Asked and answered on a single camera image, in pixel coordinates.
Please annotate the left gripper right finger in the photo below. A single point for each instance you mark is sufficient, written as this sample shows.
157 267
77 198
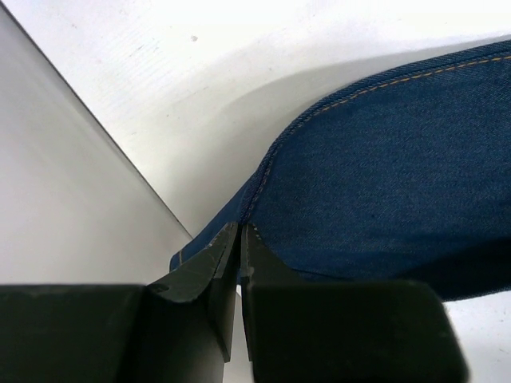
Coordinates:
300 331

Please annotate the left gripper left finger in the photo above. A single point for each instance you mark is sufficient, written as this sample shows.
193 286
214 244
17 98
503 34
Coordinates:
176 329

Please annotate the dark blue denim trousers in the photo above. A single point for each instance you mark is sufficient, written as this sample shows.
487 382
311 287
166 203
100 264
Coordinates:
401 175

